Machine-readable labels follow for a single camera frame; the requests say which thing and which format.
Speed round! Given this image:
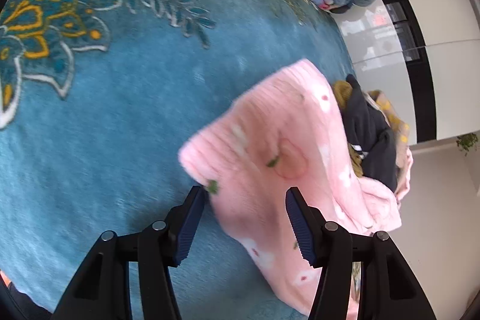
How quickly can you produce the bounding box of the pink fleece pajama garment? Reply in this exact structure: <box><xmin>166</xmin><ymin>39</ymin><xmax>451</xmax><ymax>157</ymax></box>
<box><xmin>178</xmin><ymin>59</ymin><xmax>409</xmax><ymax>314</ymax></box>

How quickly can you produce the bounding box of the beige yellow checked garment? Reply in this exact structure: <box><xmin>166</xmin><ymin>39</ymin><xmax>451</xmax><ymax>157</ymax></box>
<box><xmin>368</xmin><ymin>90</ymin><xmax>410</xmax><ymax>169</ymax></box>

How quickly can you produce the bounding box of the dark navy garment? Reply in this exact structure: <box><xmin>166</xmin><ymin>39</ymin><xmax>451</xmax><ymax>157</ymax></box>
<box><xmin>341</xmin><ymin>75</ymin><xmax>397</xmax><ymax>192</ymax></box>

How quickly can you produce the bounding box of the green potted plant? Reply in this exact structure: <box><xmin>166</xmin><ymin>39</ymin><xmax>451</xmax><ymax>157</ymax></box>
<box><xmin>456</xmin><ymin>132</ymin><xmax>479</xmax><ymax>156</ymax></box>

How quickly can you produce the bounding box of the teal floral bed blanket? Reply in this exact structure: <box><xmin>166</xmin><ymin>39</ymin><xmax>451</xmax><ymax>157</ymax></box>
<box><xmin>1</xmin><ymin>0</ymin><xmax>353</xmax><ymax>311</ymax></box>

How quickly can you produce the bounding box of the white black wardrobe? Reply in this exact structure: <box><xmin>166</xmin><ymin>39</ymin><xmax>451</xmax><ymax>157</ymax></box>
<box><xmin>335</xmin><ymin>0</ymin><xmax>479</xmax><ymax>144</ymax></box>

